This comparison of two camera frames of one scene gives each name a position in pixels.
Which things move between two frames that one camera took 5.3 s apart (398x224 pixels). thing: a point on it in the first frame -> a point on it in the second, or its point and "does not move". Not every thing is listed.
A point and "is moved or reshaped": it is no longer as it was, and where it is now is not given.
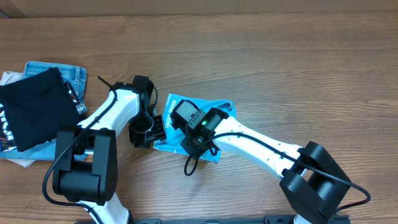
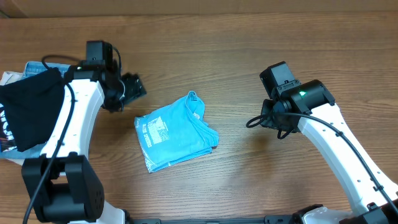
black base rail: [282, 219] does not move
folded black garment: [40, 106] does not move
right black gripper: [195, 153] -> [268, 108]
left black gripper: [159, 133] -> [136, 89]
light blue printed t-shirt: [173, 135] is moved or reshaped
